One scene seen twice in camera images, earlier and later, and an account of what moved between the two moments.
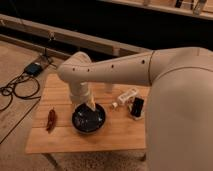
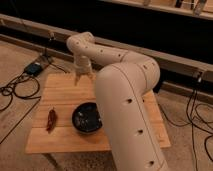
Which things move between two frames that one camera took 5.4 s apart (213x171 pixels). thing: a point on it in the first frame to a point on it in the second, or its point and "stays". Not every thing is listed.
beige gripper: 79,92 to 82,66
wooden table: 125,122 stays
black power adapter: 33,69 stays
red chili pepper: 51,120 stays
